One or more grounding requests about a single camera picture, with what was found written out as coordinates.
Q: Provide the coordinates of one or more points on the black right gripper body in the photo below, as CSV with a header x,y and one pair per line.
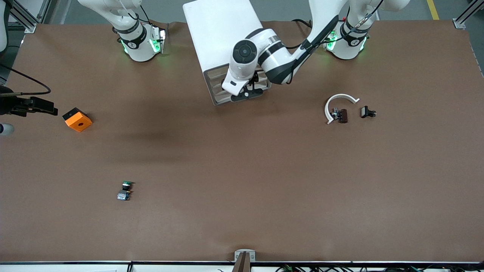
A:
x,y
8,105

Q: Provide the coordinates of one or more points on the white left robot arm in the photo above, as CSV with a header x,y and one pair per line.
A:
x,y
238,77

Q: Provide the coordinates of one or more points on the silver arm base connector plate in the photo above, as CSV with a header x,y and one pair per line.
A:
x,y
332,41
160,37

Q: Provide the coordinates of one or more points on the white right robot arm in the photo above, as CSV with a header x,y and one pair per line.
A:
x,y
132,41

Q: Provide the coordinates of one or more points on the white drawer cabinet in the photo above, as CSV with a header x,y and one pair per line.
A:
x,y
211,34

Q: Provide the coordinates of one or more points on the green push button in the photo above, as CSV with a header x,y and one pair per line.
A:
x,y
123,195

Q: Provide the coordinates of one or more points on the orange block with hole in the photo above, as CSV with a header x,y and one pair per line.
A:
x,y
79,122

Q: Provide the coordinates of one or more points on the brown cylindrical capacitor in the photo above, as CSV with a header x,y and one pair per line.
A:
x,y
343,116

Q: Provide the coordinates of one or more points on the small black clip component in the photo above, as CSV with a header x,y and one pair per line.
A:
x,y
365,112

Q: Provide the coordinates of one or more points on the aluminium frame post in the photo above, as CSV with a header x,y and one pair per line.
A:
x,y
30,27
463,19

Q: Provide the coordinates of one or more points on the white table edge rail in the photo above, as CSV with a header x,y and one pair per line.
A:
x,y
75,267

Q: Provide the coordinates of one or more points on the silver camera mount bracket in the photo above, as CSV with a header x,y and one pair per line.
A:
x,y
251,255

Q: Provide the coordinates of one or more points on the dark camera support bar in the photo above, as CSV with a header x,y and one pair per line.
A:
x,y
242,264

